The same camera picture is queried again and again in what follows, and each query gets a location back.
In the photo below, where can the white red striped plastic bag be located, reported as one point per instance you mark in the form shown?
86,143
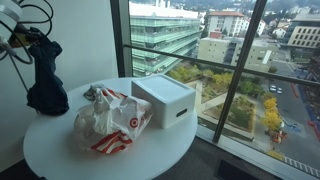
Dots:
110,120

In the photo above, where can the navy blue shirt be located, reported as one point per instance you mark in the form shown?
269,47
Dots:
46,86

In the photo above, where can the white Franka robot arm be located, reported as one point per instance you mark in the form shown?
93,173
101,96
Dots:
8,16

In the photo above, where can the white rectangular box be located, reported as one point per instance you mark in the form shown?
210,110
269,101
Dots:
163,96

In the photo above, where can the grey shirt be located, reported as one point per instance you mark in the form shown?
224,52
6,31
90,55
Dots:
91,92

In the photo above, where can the dark floor vent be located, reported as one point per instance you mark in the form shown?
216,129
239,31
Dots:
233,171

